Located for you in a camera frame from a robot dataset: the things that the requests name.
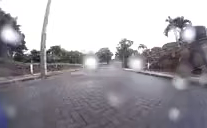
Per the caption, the earth verge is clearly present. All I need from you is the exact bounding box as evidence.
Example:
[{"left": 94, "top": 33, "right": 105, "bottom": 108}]
[{"left": 0, "top": 57, "right": 84, "bottom": 82}]

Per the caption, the brown earth embankment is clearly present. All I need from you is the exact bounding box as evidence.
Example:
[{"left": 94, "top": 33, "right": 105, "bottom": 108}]
[{"left": 140, "top": 41, "right": 207, "bottom": 76}]

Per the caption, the building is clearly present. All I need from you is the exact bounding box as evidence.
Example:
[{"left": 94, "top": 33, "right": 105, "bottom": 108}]
[{"left": 192, "top": 25, "right": 207, "bottom": 43}]

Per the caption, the row of trees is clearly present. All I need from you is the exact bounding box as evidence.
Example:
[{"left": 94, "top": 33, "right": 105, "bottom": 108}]
[{"left": 27, "top": 37, "right": 149, "bottom": 69}]

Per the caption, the pale kerb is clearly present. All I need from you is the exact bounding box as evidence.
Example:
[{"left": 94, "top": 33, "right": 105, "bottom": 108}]
[
  {"left": 122, "top": 67, "right": 207, "bottom": 86},
  {"left": 0, "top": 69, "right": 82, "bottom": 86}
]

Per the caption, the grey brick paved road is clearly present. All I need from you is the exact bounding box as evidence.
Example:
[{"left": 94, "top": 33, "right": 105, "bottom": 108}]
[{"left": 0, "top": 64, "right": 207, "bottom": 128}]

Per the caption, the white post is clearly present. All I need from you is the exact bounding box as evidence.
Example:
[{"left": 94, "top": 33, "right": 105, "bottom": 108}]
[{"left": 29, "top": 63, "right": 35, "bottom": 76}]

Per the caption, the tall grey pole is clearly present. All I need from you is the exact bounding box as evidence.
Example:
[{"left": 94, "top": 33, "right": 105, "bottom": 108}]
[{"left": 39, "top": 0, "right": 53, "bottom": 80}]

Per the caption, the tall palm tree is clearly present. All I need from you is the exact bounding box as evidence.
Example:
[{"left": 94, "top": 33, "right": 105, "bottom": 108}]
[{"left": 163, "top": 15, "right": 193, "bottom": 45}]

